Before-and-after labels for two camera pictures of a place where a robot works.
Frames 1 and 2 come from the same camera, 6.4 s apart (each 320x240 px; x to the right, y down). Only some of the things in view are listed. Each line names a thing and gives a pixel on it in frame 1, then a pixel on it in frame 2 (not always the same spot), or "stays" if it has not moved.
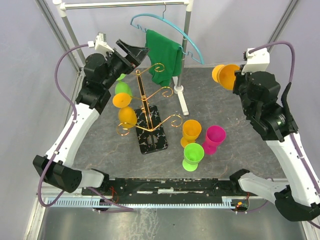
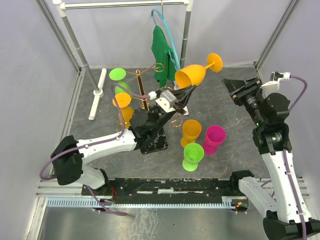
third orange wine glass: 191,129 stays
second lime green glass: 193,153 stays
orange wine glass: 127,116 stays
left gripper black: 135,55 -> 182,94
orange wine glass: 224,74 -> 192,75
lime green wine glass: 121,87 stays
